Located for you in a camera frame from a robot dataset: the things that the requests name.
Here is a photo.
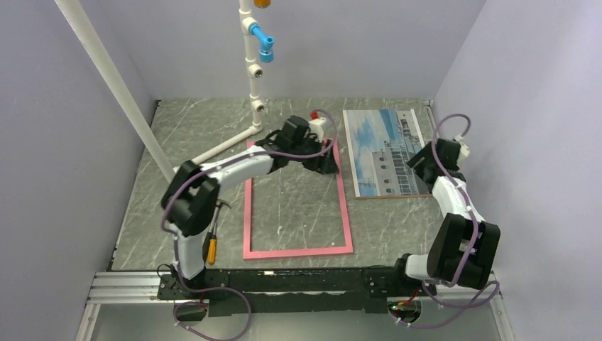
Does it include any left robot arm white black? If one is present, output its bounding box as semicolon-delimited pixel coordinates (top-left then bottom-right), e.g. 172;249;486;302
160;109;339;298

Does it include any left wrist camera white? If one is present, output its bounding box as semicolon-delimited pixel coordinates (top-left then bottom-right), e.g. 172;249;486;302
308;111;328;143

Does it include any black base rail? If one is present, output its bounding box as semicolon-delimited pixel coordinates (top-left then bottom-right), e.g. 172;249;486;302
156;266;424;317

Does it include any pink photo frame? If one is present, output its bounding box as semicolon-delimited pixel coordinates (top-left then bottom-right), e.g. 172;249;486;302
242;142;354;260

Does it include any purple cable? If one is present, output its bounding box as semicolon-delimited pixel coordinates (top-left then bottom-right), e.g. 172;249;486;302
388;114;500;330
160;109;339;341

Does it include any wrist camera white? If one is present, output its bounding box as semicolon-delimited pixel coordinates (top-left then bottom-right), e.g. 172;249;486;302
308;111;328;143
454;134;471;166

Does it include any blue pipe nozzle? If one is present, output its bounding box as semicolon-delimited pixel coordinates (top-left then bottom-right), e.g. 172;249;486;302
248;23;275;63

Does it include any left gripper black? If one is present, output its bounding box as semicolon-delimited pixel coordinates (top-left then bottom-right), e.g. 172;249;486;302
290;134;339;175

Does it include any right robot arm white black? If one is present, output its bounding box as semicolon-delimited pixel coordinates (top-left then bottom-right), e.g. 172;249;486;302
391;136;500;295

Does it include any brown frame backing board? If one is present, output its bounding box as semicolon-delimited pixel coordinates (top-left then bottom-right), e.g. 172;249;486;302
354;194;433;200

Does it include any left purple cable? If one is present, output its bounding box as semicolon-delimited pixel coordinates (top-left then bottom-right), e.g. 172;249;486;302
160;109;339;341

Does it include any orange pipe nozzle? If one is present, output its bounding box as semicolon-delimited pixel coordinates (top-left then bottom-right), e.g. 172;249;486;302
253;0;271;9

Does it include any white pvc pipe structure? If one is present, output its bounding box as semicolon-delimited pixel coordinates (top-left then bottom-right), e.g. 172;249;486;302
55;1;266;181

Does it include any building photo print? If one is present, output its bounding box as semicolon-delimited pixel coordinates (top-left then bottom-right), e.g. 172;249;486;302
343;109;430;196

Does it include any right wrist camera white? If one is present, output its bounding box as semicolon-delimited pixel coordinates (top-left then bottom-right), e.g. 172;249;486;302
454;134;471;166

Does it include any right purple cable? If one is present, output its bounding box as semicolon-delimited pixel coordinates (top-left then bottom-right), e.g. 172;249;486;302
388;114;500;330

